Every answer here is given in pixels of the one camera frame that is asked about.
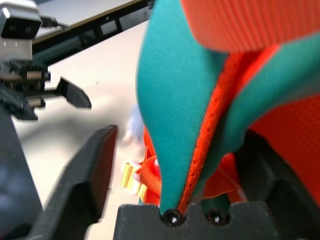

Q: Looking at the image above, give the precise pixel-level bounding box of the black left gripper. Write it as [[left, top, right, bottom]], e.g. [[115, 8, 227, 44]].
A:
[[0, 59, 93, 121]]

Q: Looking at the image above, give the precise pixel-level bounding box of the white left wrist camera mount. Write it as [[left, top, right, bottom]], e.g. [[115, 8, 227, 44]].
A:
[[0, 0, 43, 61]]

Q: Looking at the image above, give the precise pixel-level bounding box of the black framed side table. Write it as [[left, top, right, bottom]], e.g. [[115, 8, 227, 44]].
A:
[[32, 0, 156, 66]]

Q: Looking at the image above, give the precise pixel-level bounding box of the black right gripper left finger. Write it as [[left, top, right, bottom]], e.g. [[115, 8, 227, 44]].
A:
[[32, 124, 119, 240]]

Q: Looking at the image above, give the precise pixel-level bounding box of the teal and orange backpack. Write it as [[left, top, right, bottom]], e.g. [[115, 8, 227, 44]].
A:
[[121, 0, 320, 208]]

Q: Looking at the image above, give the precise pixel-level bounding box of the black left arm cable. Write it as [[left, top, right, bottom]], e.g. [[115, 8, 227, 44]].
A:
[[40, 15, 70, 29]]

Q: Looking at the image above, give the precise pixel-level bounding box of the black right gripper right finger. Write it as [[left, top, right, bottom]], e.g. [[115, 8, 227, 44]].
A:
[[236, 129, 320, 240]]

